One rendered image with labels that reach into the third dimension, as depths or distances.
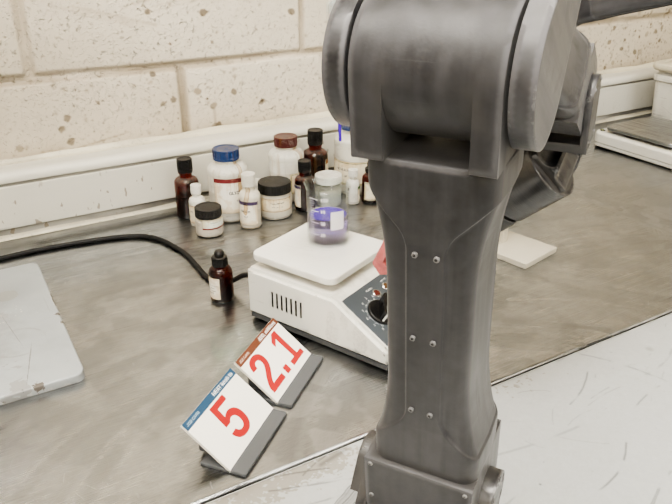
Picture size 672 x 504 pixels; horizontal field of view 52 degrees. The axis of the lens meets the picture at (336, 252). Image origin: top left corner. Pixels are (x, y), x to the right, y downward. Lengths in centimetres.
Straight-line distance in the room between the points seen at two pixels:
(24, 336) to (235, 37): 61
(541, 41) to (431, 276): 12
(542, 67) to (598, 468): 46
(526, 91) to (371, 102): 6
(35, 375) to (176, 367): 14
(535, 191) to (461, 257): 25
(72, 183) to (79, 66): 18
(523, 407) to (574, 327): 18
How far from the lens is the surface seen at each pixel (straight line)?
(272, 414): 69
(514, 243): 104
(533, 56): 27
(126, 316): 88
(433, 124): 29
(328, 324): 76
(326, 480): 63
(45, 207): 114
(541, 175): 56
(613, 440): 71
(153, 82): 117
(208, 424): 65
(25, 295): 95
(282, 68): 125
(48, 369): 80
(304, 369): 75
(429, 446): 40
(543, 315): 88
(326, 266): 77
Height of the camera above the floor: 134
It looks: 26 degrees down
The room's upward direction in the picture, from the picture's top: straight up
